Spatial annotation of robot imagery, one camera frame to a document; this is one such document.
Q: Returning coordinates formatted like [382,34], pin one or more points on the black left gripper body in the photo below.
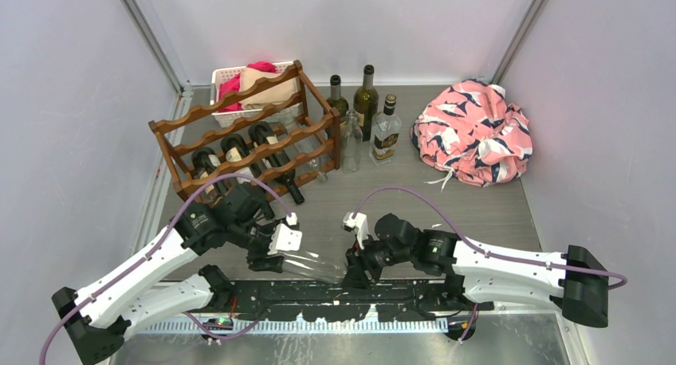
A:
[257,238]

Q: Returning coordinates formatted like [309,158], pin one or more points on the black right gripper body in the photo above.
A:
[376,256]

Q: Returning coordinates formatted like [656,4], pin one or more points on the dark bottle brown label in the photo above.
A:
[205,162]

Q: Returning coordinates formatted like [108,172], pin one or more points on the dark bottle white label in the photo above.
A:
[262,133]

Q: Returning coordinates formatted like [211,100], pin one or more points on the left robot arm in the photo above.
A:
[99,318]

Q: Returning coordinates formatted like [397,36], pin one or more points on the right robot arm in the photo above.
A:
[575,282]

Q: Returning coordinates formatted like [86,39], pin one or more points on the wooden wine rack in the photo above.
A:
[294,140]

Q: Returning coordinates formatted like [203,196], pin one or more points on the small clear glass bottle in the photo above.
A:
[351,142]

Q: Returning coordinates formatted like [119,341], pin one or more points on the clear bottle with dark cap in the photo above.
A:
[385,129]

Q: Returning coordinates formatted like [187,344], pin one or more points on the dark green bottle far back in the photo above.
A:
[365,102]

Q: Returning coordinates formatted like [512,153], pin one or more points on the dark green bottle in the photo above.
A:
[365,102]
[336,100]

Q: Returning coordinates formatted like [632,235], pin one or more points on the dark green bottle far left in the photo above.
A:
[336,100]

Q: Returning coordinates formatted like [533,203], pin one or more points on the pink shark print cloth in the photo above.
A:
[470,133]

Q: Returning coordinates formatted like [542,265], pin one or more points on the red cloth in basket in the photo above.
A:
[233,84]

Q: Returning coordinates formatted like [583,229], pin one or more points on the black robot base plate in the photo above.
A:
[393,300]

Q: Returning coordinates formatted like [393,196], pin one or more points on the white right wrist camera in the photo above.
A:
[356,223]

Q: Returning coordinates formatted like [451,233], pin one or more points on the aluminium frame rail front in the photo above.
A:
[224,325]

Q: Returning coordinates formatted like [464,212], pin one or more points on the aluminium corner post left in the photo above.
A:
[152,31]

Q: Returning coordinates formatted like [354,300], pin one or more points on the aluminium corner post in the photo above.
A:
[152,31]
[527,23]

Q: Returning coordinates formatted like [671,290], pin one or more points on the aluminium corner post right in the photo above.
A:
[527,23]

